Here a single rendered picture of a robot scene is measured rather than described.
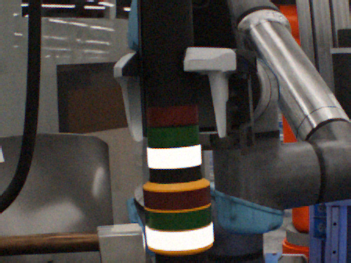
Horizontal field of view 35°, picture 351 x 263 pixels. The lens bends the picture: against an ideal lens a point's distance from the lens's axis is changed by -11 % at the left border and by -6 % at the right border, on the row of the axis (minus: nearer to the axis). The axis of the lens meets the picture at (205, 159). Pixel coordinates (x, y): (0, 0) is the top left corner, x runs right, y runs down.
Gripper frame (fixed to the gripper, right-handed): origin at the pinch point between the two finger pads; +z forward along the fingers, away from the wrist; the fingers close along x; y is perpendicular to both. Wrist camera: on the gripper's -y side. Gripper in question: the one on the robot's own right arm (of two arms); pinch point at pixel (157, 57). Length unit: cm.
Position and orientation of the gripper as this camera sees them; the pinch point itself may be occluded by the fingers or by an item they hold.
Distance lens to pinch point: 37.1
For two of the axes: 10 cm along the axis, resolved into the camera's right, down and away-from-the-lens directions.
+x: -9.7, 0.3, 2.3
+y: 0.6, 9.9, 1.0
